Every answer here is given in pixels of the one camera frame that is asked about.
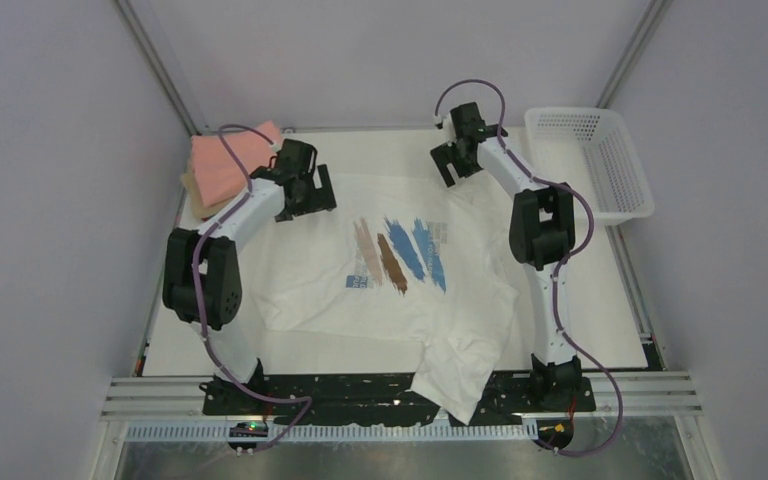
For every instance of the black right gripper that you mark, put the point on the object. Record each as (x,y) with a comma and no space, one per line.
(443,155)

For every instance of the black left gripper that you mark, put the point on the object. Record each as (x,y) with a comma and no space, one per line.
(320,200)

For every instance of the white printed t-shirt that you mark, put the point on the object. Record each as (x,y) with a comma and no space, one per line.
(398,259)

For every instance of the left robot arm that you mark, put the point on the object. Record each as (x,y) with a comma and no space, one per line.
(202,282)

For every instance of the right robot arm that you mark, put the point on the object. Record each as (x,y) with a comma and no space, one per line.
(541,237)

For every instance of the folded pink t-shirt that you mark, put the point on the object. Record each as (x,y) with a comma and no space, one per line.
(218,176)

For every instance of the folded tan t-shirt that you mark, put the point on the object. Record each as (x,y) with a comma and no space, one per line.
(198,208)

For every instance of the white plastic laundry basket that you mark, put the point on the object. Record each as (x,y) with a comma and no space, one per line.
(591,149)

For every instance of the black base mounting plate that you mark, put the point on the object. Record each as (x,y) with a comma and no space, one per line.
(383,399)

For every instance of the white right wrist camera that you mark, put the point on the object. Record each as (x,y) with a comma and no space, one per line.
(444,122)

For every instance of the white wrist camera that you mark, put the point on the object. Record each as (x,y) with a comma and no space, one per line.
(444,122)
(280,161)

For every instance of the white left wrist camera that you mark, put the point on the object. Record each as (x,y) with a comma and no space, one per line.
(280,161)

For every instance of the aluminium frame rail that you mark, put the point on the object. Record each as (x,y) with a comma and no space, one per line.
(153,41)

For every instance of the white slotted cable duct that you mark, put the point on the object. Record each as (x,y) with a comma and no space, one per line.
(260,432)

